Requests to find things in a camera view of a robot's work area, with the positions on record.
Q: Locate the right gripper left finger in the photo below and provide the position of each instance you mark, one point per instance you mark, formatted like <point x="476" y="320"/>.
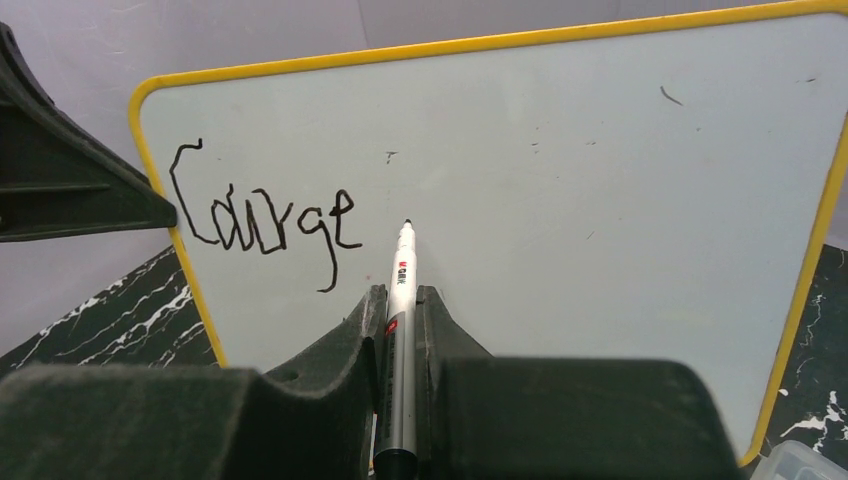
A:
<point x="308" y="418"/>

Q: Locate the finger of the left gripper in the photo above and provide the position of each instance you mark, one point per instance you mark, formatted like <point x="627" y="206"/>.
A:
<point x="57" y="180"/>

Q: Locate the clear plastic screw box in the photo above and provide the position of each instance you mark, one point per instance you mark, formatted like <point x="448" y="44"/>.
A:
<point x="792" y="460"/>

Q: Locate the yellow framed whiteboard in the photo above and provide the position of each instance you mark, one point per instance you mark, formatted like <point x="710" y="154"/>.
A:
<point x="653" y="188"/>

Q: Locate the white whiteboard marker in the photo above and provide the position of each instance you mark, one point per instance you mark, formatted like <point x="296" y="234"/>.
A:
<point x="395" y="449"/>

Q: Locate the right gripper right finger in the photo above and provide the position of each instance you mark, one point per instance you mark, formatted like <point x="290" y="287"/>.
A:
<point x="483" y="416"/>

